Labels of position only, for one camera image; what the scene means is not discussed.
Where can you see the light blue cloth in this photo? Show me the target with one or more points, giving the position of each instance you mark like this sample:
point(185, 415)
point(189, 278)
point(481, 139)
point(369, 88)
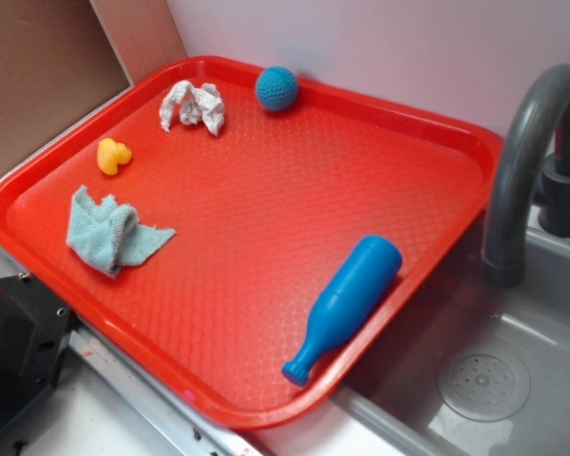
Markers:
point(108, 236)

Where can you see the yellow rubber duck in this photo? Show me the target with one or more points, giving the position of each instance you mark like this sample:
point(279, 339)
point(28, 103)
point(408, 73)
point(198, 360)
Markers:
point(112, 154)

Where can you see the round sink drain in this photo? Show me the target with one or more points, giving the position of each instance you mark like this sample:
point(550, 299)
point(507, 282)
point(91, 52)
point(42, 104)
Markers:
point(483, 386)

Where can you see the brown cardboard panel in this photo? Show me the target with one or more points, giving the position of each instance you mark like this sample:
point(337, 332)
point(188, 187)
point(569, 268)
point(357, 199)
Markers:
point(61, 60)

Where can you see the grey toy sink basin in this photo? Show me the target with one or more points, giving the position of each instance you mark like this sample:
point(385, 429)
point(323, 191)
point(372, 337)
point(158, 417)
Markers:
point(393, 390)

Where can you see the blue crocheted ball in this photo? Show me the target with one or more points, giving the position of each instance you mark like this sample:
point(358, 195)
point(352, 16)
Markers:
point(276, 88)

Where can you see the crumpled white paper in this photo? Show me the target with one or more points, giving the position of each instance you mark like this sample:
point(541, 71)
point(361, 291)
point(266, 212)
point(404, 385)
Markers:
point(196, 105)

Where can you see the dark grey faucet handle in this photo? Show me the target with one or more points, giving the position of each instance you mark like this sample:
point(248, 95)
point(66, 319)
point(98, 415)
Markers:
point(554, 216)

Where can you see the blue plastic bottle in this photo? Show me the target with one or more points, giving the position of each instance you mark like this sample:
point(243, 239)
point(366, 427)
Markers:
point(346, 303)

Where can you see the grey toy faucet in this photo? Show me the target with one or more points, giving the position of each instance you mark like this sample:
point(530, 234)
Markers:
point(514, 191)

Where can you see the red plastic tray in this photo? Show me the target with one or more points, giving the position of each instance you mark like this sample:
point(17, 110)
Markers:
point(264, 215)

